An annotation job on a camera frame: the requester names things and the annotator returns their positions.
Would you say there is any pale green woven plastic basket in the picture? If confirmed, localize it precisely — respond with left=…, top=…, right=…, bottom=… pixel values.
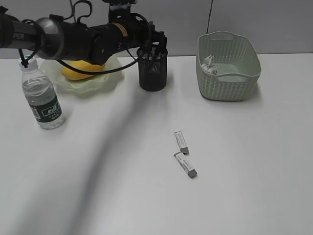
left=196, top=31, right=261, bottom=101

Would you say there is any pale green wavy glass plate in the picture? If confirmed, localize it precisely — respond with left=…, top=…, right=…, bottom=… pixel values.
left=40, top=60, right=124, bottom=94

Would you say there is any grey white eraser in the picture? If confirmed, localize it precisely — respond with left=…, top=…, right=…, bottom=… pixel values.
left=174, top=131, right=189, bottom=155
left=174, top=152, right=198, bottom=179

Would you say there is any clear water bottle green label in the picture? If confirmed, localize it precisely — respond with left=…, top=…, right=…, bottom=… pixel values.
left=18, top=58, right=65, bottom=130

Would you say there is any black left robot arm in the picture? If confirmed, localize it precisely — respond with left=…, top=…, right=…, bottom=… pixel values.
left=0, top=13, right=166, bottom=65

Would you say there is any black mesh pen holder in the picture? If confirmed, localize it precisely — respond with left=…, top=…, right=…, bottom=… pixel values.
left=136, top=46, right=168, bottom=92

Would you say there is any yellow mango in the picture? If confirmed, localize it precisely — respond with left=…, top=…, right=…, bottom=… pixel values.
left=61, top=61, right=106, bottom=81

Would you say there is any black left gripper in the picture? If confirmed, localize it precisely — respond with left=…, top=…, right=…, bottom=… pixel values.
left=90, top=13, right=167, bottom=65

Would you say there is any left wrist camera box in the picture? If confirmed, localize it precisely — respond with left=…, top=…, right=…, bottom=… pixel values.
left=102, top=0, right=137, bottom=11

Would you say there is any waste paper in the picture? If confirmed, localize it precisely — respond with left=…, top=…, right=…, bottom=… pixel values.
left=201, top=55, right=217, bottom=75

